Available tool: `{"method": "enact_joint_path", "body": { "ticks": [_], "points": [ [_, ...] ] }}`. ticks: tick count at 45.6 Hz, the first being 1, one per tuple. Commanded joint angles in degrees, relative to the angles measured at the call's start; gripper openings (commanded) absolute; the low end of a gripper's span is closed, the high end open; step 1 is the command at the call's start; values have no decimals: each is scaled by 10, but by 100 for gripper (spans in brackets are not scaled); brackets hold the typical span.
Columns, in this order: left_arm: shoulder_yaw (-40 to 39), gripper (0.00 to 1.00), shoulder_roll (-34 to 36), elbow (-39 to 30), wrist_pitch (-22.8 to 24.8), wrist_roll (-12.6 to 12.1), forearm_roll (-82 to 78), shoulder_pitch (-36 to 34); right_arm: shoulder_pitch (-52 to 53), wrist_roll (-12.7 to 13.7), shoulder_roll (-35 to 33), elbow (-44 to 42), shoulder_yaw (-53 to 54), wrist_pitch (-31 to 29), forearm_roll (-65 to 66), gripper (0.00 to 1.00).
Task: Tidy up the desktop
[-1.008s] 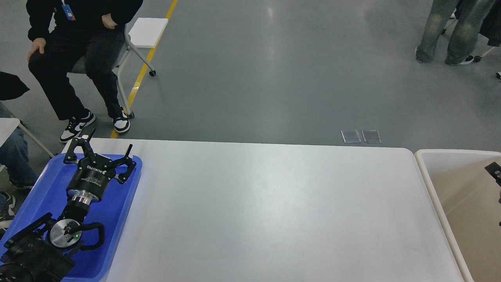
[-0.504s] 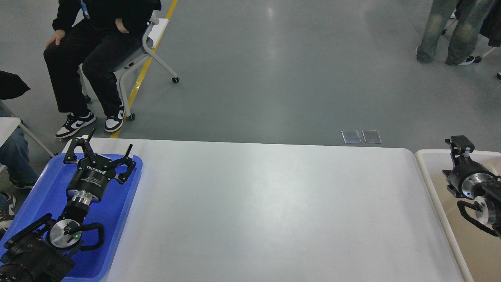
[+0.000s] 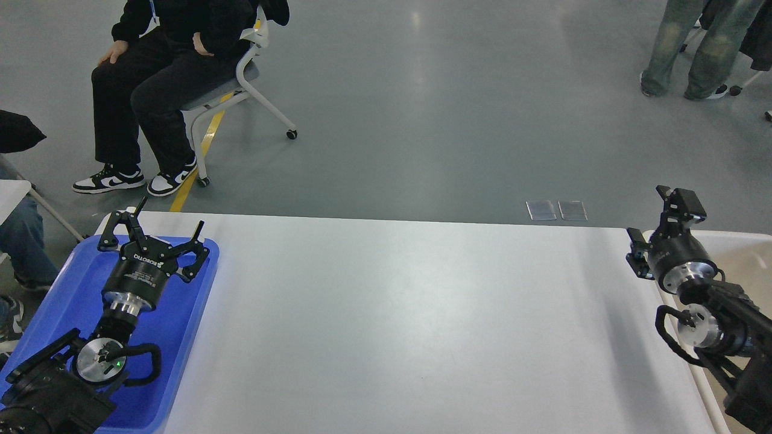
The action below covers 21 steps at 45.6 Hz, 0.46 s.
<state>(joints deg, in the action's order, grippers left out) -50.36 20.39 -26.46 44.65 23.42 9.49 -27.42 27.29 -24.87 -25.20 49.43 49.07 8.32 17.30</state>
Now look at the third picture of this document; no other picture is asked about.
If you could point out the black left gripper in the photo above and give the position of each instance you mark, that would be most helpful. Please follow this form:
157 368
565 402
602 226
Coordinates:
142 271

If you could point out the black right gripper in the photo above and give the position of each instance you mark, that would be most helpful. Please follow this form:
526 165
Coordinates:
674 258

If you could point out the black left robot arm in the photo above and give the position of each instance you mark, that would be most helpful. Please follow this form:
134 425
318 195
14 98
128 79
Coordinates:
106 349

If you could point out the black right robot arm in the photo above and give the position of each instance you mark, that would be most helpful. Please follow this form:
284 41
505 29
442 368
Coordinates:
719 328

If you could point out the right clear floor plate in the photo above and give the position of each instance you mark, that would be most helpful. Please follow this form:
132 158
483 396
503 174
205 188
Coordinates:
572 210

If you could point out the clear floor plate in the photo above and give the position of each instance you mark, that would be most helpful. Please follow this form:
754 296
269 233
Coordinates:
572 210
541 210

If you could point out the blue plastic tray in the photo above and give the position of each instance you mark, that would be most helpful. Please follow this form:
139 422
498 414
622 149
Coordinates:
75 301

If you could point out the left clear floor plate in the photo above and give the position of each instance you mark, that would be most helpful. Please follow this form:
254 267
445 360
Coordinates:
541 210

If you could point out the person in blue jeans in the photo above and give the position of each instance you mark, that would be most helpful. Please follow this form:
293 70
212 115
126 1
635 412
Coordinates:
22 237

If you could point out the seated person in black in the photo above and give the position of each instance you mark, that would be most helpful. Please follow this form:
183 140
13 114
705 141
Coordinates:
164 54

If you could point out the grey rolling chair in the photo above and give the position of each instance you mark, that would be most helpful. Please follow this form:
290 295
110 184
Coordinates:
238 87

